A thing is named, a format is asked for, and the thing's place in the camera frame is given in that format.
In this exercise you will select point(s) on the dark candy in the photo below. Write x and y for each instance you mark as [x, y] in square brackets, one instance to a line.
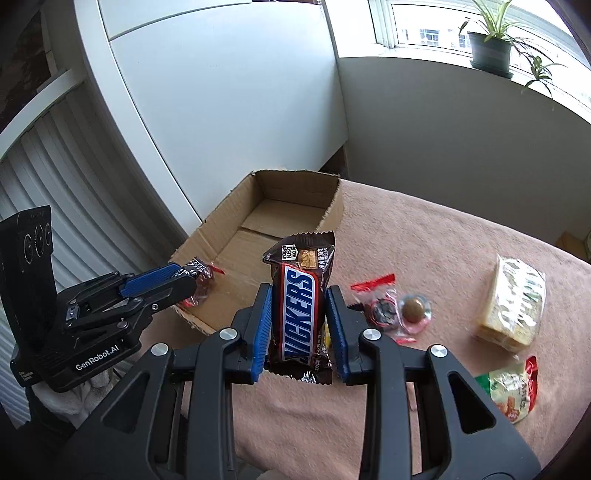
[205, 281]
[383, 311]

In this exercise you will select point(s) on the cardboard box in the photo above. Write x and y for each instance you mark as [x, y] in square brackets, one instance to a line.
[277, 217]

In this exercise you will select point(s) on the white slatted door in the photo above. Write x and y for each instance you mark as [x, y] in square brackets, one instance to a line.
[69, 161]

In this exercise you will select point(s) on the brown chocolate bar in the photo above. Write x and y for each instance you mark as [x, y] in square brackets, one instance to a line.
[295, 304]

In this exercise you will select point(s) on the green and red snack packet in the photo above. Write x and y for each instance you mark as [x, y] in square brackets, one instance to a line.
[508, 387]

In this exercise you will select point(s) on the potted green plant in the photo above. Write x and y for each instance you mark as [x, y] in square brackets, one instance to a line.
[491, 53]

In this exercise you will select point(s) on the small yellow candy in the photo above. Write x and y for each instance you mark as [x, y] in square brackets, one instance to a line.
[327, 339]

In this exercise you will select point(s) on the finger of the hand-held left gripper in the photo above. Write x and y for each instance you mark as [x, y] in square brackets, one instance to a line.
[147, 279]
[161, 300]

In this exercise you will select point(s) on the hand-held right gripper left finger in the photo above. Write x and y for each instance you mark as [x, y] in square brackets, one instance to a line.
[261, 341]

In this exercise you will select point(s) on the bread slices in clear bag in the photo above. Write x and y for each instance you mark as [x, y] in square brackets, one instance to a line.
[512, 300]

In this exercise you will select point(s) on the brown jelly cup candy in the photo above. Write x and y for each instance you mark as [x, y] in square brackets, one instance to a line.
[414, 308]

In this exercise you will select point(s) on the brown cardboard piece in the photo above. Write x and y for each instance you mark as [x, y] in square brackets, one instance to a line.
[575, 244]

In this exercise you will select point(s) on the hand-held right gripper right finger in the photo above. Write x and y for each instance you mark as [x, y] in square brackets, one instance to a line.
[339, 341]

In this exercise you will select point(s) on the white fuzzy cloth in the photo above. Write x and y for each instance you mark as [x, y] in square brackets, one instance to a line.
[97, 383]

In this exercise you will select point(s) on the pink blanket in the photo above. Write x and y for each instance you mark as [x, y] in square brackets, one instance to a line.
[415, 221]

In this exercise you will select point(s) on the white cabinet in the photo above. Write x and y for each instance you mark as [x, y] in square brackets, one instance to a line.
[221, 92]

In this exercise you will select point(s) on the window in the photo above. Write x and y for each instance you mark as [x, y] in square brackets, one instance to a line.
[415, 27]

